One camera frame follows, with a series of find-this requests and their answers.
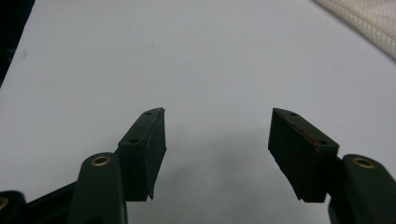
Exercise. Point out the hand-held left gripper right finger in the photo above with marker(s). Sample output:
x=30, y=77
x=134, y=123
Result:
x=299, y=158

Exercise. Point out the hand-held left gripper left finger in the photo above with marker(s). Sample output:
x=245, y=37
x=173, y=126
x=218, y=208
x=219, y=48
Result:
x=141, y=161

